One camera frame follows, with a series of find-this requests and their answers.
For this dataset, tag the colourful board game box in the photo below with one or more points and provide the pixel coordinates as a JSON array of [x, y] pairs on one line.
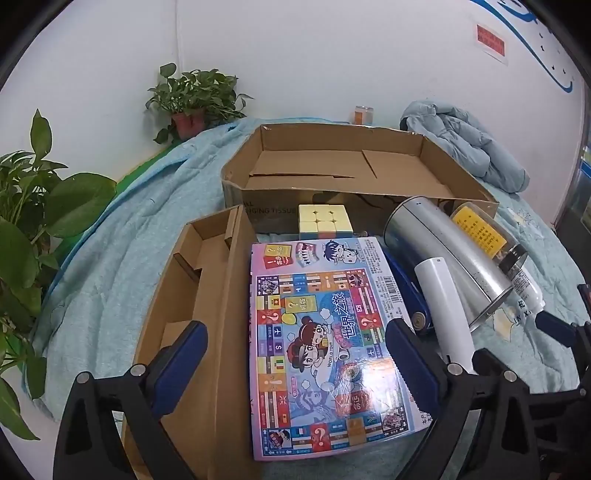
[[323, 346]]

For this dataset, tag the small cardboard tray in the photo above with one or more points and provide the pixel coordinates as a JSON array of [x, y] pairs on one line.
[[217, 323]]

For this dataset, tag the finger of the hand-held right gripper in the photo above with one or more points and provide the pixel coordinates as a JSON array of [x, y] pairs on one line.
[[556, 326], [489, 360]]

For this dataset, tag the small potted plant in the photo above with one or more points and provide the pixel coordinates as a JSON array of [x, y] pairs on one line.
[[189, 122]]

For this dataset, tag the light blue puffer jacket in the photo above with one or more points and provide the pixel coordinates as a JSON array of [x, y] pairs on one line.
[[461, 138]]

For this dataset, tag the blue plastic case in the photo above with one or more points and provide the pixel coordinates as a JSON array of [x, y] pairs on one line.
[[406, 290]]

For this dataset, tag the teal blanket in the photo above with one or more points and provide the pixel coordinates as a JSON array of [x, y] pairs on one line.
[[115, 258]]

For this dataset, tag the yellow label clear jar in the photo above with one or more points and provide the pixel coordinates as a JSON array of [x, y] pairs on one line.
[[480, 230]]

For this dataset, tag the blue wall decal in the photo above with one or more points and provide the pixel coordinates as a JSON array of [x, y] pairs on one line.
[[565, 86]]

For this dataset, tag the red wall sign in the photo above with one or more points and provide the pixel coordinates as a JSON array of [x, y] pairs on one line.
[[490, 39]]

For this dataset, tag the white bottle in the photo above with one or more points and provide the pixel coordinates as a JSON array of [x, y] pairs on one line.
[[443, 304]]

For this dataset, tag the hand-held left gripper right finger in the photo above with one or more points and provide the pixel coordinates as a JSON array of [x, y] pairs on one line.
[[413, 364]]

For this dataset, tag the glass partition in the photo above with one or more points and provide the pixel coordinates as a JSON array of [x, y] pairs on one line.
[[579, 184]]

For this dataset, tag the pastel puzzle cube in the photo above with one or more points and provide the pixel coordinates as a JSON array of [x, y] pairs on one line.
[[318, 221]]

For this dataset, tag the white cream tube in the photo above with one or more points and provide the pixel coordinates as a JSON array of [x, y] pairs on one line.
[[526, 288]]

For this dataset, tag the orange label glass jar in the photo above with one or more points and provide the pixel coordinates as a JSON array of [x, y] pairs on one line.
[[363, 115]]

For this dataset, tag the green mat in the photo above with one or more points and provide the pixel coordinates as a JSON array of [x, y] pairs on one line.
[[136, 177]]

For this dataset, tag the large cardboard box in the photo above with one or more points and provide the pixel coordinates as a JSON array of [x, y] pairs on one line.
[[323, 170]]

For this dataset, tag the metal tin can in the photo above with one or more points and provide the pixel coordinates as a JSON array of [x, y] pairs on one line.
[[443, 244]]

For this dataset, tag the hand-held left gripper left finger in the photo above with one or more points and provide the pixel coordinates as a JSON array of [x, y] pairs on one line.
[[178, 364]]

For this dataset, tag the large leafy plant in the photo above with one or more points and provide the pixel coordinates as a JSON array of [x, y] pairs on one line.
[[74, 203]]

